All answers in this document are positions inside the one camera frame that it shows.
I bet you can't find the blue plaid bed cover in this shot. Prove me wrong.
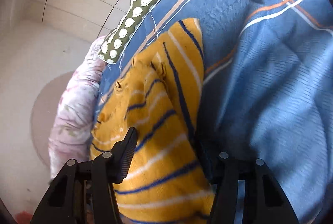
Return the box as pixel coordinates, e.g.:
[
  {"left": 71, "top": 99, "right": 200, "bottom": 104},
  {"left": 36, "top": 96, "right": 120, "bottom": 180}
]
[{"left": 96, "top": 0, "right": 332, "bottom": 223}]

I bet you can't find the pink floral quilt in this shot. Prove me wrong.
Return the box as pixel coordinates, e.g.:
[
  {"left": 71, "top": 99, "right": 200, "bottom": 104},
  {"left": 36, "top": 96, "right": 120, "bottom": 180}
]
[{"left": 48, "top": 36, "right": 106, "bottom": 179}]

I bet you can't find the green sheep-print bolster pillow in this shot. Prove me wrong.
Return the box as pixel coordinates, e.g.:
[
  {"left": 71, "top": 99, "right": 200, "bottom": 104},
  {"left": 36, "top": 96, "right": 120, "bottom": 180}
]
[{"left": 98, "top": 0, "right": 160, "bottom": 64}]

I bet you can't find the yellow striped knit garment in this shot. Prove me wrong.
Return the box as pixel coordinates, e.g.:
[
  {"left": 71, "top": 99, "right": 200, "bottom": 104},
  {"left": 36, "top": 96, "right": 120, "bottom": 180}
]
[{"left": 90, "top": 18, "right": 214, "bottom": 223}]

